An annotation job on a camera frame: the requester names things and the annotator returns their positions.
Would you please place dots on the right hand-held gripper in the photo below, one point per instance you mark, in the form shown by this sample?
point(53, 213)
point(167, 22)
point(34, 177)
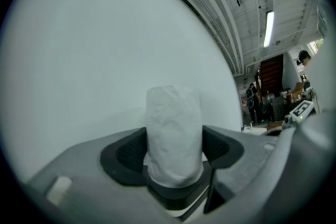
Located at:
point(302, 111)

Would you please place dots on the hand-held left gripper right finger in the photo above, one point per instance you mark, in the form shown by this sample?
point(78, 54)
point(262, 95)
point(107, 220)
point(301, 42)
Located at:
point(244, 154)

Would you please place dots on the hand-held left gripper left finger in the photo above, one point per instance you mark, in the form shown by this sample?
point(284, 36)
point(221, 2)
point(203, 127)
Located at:
point(84, 165)

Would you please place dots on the white paper roll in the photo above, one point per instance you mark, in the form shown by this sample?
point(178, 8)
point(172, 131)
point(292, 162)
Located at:
point(173, 133)

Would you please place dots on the brown staircase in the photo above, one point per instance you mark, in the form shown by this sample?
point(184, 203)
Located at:
point(271, 72)

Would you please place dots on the person's white shirt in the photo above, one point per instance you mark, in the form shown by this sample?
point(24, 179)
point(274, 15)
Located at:
point(325, 60)

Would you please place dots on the ceiling tube light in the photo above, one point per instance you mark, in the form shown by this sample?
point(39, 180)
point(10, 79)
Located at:
point(268, 29)

